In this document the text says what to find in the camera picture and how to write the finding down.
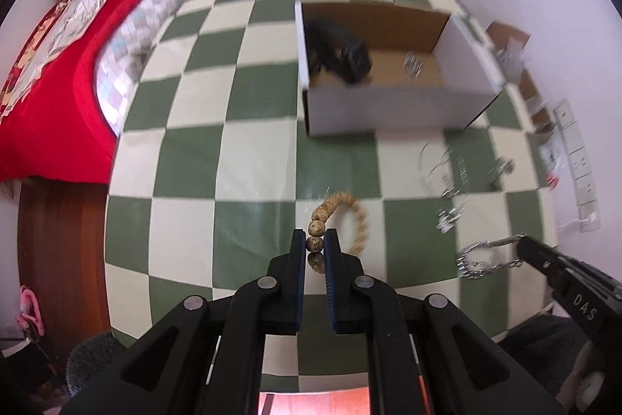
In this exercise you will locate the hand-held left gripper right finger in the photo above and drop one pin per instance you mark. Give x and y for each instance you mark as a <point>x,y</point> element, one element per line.
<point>332,283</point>

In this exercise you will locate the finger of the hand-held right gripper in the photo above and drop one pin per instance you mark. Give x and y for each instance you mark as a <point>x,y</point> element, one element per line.
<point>533,250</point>

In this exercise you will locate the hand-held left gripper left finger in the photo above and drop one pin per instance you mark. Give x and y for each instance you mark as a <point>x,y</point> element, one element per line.
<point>297,283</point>

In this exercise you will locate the white cardboard box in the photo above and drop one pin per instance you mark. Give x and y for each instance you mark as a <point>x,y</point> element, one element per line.
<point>393,106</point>

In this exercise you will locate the silver clasp jewelry piece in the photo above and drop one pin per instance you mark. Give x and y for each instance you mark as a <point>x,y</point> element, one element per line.
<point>503,167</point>

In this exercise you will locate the small silver jewelry piece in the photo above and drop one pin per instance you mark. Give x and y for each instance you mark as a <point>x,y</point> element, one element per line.
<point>413,65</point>

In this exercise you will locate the black jewelry piece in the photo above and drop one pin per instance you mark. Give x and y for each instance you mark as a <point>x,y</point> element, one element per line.
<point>342,53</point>

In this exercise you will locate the white power strip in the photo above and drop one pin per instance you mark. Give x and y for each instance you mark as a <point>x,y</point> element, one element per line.
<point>580,162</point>

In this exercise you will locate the clear plastic bag with jewellery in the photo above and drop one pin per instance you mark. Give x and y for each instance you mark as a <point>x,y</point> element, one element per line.
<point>426,162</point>

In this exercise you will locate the green checkered tablecloth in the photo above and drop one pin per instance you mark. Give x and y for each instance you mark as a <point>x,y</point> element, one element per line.
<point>204,142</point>

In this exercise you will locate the brown cardboard box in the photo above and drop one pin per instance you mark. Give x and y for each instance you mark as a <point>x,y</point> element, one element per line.
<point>527,74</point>

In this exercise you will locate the grey fuzzy stool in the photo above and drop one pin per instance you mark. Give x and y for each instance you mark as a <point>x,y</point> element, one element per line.
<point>92,361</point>

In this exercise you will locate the pink object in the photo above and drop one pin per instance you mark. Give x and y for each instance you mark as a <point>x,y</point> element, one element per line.
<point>30,310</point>

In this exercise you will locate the grey checked bedsheet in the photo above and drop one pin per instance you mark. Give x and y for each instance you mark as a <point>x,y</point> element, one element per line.
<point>131,36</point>

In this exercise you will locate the bed with red blanket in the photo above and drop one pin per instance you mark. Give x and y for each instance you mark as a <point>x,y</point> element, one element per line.
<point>58,104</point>

